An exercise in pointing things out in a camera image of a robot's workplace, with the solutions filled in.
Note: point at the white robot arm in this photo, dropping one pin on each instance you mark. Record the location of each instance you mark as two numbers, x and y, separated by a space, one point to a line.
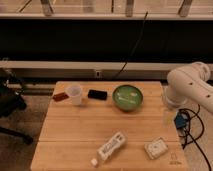
189 82

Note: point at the green ceramic bowl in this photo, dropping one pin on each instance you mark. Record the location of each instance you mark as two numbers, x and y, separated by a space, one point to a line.
127 97

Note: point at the black rectangular box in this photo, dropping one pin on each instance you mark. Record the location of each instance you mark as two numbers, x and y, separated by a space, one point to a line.
96 94

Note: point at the translucent plastic cup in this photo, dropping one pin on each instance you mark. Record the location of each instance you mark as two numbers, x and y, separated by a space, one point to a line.
74 92

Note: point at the small brown block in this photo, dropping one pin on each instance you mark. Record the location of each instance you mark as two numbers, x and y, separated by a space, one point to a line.
60 96

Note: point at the white square packet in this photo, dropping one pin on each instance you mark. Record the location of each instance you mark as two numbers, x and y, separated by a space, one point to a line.
156 148

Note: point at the blue power adapter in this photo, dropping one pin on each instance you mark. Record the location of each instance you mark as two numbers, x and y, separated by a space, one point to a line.
179 121

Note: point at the black office chair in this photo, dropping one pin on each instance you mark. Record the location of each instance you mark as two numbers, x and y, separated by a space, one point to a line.
11 100

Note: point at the white wall outlet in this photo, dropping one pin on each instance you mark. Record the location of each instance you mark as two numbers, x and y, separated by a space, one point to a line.
98 74

